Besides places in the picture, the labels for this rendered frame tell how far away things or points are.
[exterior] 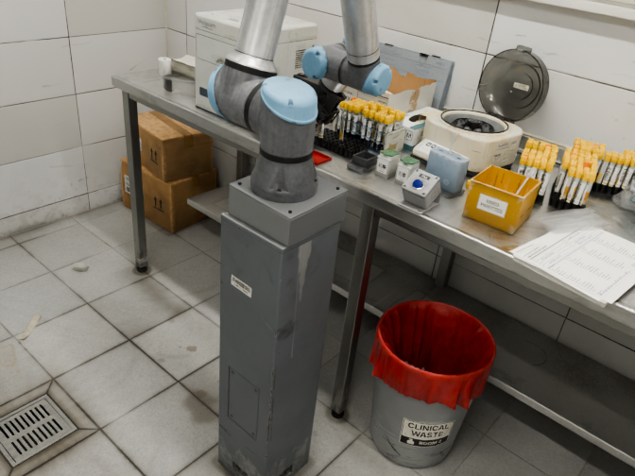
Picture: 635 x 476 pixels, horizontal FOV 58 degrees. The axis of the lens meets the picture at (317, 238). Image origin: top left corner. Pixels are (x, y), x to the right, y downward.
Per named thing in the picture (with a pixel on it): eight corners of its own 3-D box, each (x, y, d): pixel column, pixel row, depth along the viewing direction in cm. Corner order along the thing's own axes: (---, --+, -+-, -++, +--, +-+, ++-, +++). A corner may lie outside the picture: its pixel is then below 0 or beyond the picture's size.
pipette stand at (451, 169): (419, 184, 154) (426, 150, 149) (435, 178, 158) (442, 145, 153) (448, 199, 148) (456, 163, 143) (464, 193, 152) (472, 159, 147)
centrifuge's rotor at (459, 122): (433, 137, 171) (437, 114, 168) (464, 129, 180) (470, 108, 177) (474, 155, 162) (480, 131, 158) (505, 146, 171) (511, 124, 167)
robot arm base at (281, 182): (274, 210, 119) (277, 167, 113) (237, 178, 128) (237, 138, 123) (331, 193, 127) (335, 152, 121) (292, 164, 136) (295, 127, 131)
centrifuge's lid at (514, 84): (490, 37, 172) (505, 39, 178) (465, 117, 183) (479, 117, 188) (555, 55, 159) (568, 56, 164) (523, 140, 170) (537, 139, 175)
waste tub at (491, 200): (460, 215, 140) (470, 178, 135) (481, 198, 150) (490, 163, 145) (512, 235, 134) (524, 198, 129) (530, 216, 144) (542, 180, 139)
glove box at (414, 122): (384, 141, 180) (388, 111, 175) (423, 126, 196) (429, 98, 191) (416, 153, 173) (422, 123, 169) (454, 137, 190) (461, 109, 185)
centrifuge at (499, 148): (400, 154, 172) (406, 114, 165) (460, 138, 189) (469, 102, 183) (463, 185, 157) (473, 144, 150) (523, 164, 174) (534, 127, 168)
